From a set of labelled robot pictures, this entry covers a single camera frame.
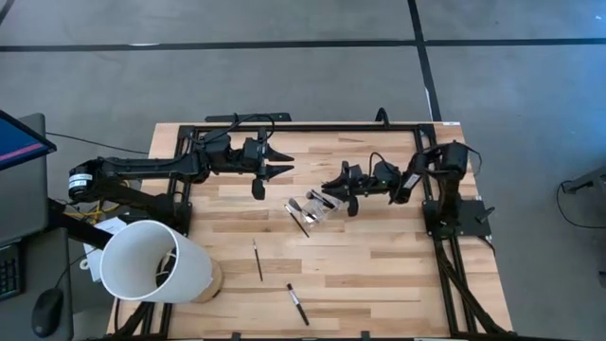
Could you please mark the black flat bar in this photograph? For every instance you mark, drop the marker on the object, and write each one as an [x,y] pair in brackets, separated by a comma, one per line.
[227,117]

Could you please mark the clear acrylic brush organizer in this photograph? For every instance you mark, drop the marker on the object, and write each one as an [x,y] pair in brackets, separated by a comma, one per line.
[326,213]

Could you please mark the white paper sheet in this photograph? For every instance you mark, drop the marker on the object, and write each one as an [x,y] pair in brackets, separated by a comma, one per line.
[110,225]

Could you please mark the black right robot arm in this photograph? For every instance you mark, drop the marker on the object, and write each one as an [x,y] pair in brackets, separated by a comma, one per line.
[416,177]

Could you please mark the black aluminium table frame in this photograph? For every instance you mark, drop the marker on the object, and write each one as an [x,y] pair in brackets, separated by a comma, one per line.
[308,128]

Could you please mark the black slanted post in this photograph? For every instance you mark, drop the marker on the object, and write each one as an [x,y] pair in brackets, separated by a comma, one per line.
[80,229]

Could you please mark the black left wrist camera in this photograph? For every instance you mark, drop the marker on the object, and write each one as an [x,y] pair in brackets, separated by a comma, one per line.
[259,190]

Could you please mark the thin black makeup brush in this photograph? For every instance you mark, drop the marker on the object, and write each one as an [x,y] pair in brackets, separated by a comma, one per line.
[257,260]

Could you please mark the slim silver-ferrule makeup brush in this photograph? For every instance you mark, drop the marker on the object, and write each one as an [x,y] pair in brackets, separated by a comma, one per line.
[297,222]

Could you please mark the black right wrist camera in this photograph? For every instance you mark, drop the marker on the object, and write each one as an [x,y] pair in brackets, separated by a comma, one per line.
[353,208]

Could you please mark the white cylindrical lampshade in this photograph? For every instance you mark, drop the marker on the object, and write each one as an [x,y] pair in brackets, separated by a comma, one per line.
[137,256]

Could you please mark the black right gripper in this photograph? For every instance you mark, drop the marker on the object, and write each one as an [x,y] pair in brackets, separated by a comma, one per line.
[362,184]

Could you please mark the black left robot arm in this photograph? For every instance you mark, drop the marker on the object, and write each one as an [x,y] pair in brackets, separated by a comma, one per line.
[142,166]

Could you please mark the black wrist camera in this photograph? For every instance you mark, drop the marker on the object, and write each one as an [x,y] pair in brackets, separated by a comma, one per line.
[259,190]
[353,208]

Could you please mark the grey desk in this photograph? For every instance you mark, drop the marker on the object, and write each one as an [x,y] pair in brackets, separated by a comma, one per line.
[23,199]

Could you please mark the black computer mouse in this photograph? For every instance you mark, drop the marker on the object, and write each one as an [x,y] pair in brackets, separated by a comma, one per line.
[47,312]

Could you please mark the round wooden lamp base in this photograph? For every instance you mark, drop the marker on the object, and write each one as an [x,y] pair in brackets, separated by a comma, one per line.
[214,284]

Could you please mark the grey metal stand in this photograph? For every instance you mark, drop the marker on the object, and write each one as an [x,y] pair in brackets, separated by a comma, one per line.
[589,180]

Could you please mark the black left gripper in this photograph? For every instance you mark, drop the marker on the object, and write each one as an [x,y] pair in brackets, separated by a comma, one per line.
[253,158]

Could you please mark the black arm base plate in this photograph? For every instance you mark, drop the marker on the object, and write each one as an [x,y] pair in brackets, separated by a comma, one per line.
[473,222]
[182,225]

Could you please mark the large powder makeup brush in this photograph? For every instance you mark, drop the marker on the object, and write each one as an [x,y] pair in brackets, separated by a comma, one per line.
[294,203]

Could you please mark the computer monitor blue screen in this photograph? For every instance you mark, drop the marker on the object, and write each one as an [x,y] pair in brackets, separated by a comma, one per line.
[19,142]

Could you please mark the black keyboard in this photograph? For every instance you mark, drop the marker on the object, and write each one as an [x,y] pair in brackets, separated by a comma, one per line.
[9,274]

